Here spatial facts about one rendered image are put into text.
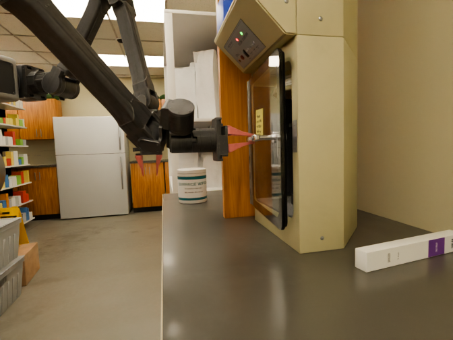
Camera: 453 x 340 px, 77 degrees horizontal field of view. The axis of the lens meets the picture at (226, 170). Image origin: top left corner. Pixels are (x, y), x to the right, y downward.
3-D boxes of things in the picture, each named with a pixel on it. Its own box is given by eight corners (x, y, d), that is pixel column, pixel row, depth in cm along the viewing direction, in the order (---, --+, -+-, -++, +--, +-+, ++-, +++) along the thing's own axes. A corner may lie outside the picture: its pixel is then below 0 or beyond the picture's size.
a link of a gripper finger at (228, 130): (257, 124, 67) (218, 125, 65) (258, 154, 68) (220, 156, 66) (249, 127, 74) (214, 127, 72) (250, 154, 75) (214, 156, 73)
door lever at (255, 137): (265, 144, 74) (265, 133, 74) (276, 142, 64) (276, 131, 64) (245, 144, 73) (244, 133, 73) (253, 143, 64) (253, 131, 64)
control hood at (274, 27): (250, 73, 91) (249, 41, 90) (297, 34, 59) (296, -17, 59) (215, 73, 88) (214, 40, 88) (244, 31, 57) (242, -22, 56)
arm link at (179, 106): (149, 127, 72) (137, 149, 66) (146, 86, 63) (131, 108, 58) (196, 136, 72) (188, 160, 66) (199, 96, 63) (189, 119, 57)
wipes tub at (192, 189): (205, 197, 139) (203, 166, 138) (209, 202, 126) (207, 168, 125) (177, 200, 136) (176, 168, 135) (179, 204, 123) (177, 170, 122)
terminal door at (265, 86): (254, 205, 93) (251, 79, 90) (285, 232, 63) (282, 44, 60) (251, 205, 93) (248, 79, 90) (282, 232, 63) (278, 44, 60)
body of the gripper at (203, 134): (224, 117, 66) (191, 117, 64) (225, 160, 67) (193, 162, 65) (218, 119, 72) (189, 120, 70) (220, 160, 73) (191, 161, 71)
